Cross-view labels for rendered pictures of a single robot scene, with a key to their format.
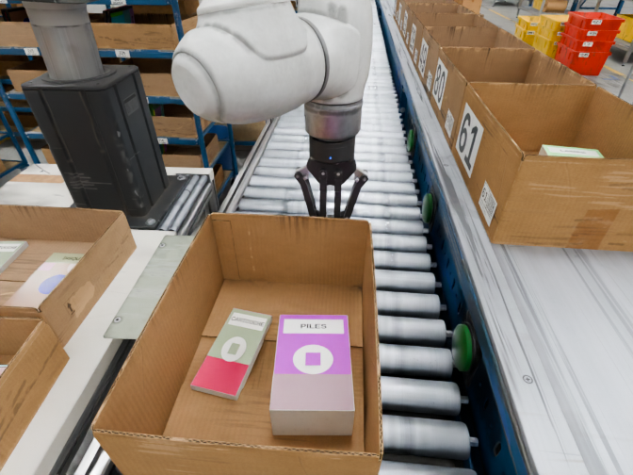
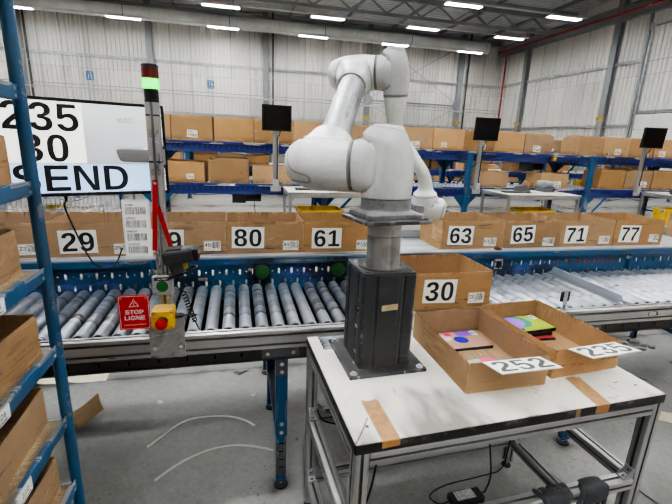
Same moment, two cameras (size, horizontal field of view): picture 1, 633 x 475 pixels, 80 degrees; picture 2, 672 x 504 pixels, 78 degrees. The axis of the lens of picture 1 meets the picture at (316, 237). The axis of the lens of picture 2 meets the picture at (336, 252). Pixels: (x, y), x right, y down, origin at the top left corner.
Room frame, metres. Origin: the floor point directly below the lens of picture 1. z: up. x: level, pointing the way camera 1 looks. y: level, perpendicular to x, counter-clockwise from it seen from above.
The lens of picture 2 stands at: (1.44, 1.68, 1.46)
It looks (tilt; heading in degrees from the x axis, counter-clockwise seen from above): 15 degrees down; 251
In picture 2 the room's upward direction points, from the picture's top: 2 degrees clockwise
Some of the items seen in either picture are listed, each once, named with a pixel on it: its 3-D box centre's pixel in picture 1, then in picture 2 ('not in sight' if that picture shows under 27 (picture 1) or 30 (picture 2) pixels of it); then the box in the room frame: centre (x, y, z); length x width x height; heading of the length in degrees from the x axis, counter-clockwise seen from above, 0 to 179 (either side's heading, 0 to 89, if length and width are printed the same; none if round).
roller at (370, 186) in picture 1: (331, 187); (302, 304); (0.99, -0.04, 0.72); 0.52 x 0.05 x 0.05; 84
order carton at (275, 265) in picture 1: (272, 335); (437, 280); (0.36, 0.07, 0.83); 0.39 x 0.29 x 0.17; 175
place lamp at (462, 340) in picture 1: (460, 347); not in sight; (0.36, -0.22, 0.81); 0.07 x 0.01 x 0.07; 174
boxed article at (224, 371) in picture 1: (235, 350); not in sight; (0.39, 0.14, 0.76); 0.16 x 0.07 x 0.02; 166
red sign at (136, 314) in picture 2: not in sight; (143, 311); (1.63, 0.19, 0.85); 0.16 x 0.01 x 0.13; 174
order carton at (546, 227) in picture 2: not in sight; (516, 229); (-0.46, -0.36, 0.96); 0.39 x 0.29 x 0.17; 175
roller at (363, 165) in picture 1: (333, 167); (273, 305); (1.12, -0.06, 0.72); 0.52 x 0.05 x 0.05; 84
